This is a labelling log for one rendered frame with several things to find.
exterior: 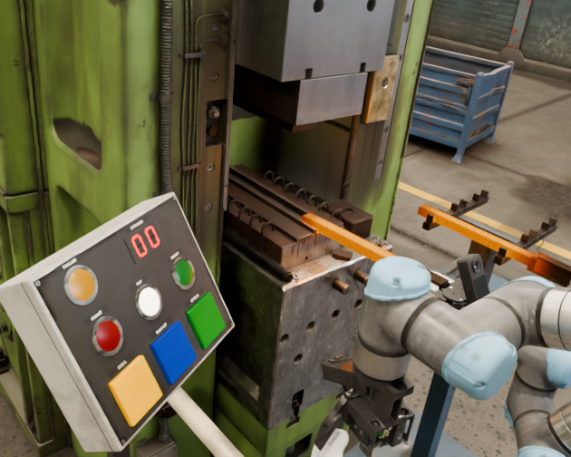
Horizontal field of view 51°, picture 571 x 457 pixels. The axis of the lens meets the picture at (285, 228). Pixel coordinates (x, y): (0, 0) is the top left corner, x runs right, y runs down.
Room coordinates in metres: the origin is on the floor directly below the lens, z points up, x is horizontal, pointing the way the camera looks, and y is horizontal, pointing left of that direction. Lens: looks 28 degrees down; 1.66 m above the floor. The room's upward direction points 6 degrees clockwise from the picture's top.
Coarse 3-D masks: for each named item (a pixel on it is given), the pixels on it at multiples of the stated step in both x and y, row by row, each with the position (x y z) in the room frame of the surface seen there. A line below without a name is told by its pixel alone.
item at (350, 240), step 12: (312, 216) 1.29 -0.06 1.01; (324, 228) 1.23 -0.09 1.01; (336, 228) 1.23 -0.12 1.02; (336, 240) 1.20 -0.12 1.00; (348, 240) 1.18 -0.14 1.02; (360, 240) 1.17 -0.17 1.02; (360, 252) 1.15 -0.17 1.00; (372, 252) 1.13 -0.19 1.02; (384, 252) 1.12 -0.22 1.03; (432, 276) 1.03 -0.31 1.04; (444, 288) 1.01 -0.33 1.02
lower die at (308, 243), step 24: (240, 168) 1.58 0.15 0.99; (240, 192) 1.42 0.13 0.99; (288, 192) 1.45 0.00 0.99; (240, 216) 1.31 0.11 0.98; (264, 216) 1.30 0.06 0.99; (288, 216) 1.31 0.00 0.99; (264, 240) 1.22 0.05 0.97; (288, 240) 1.21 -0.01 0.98; (312, 240) 1.24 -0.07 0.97; (288, 264) 1.19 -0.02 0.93
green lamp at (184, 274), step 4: (180, 260) 0.87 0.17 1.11; (184, 260) 0.88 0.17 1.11; (180, 264) 0.86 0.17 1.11; (184, 264) 0.87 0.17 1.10; (188, 264) 0.88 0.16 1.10; (176, 268) 0.85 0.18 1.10; (180, 268) 0.86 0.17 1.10; (184, 268) 0.86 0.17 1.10; (188, 268) 0.87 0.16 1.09; (176, 272) 0.85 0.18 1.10; (180, 272) 0.85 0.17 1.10; (184, 272) 0.86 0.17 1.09; (188, 272) 0.87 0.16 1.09; (192, 272) 0.88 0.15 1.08; (176, 276) 0.84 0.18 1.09; (180, 276) 0.85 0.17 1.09; (184, 276) 0.85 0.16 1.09; (188, 276) 0.86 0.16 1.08; (192, 276) 0.87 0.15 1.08; (180, 280) 0.84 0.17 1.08; (184, 280) 0.85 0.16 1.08; (188, 280) 0.86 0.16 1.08; (184, 284) 0.85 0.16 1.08; (188, 284) 0.85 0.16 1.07
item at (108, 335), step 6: (102, 324) 0.68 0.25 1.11; (108, 324) 0.68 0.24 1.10; (114, 324) 0.69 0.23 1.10; (102, 330) 0.67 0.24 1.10; (108, 330) 0.68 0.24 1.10; (114, 330) 0.69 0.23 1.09; (96, 336) 0.66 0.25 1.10; (102, 336) 0.66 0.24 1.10; (108, 336) 0.67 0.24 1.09; (114, 336) 0.68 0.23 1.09; (120, 336) 0.69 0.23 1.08; (102, 342) 0.66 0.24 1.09; (108, 342) 0.67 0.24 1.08; (114, 342) 0.67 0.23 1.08; (102, 348) 0.65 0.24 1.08; (108, 348) 0.66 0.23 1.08; (114, 348) 0.67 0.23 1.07
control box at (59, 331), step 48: (96, 240) 0.76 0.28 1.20; (144, 240) 0.83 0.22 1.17; (192, 240) 0.92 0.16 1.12; (0, 288) 0.65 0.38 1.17; (48, 288) 0.65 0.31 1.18; (96, 288) 0.70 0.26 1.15; (144, 288) 0.77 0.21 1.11; (192, 288) 0.86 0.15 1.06; (48, 336) 0.62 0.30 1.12; (144, 336) 0.72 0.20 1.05; (192, 336) 0.80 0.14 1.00; (48, 384) 0.63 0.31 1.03; (96, 384) 0.62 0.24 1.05; (96, 432) 0.60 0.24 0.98
